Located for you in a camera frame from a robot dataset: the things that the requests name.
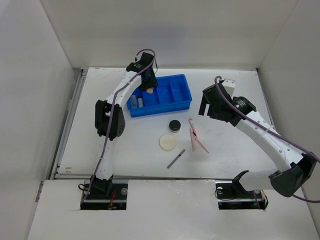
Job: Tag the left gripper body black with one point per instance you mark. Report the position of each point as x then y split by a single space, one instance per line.
150 83

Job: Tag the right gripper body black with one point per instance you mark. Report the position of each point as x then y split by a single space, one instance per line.
218 116

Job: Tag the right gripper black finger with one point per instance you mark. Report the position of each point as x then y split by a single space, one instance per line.
212 111
202 106

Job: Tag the beige makeup sponge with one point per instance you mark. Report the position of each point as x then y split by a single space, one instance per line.
150 90

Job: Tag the small bottle black cap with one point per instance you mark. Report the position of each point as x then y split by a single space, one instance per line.
140 101

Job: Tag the clear small bottle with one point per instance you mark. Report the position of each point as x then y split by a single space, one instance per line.
133 102

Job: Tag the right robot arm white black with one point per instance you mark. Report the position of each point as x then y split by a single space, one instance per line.
294 165

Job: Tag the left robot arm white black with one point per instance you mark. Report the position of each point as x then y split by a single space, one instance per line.
109 118

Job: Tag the blue plastic divided tray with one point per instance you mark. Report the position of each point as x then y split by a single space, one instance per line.
172 94

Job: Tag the grey eyeliner pencil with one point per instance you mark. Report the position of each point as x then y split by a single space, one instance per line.
176 158

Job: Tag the round beige powder puff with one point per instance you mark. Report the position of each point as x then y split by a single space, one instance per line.
167 142

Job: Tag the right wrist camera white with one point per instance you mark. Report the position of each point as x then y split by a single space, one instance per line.
229 86

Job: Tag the aluminium rail left side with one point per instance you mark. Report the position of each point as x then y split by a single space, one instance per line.
76 90

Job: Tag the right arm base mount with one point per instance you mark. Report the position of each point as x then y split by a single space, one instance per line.
232 196

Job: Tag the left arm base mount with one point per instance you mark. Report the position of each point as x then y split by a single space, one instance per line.
110 196

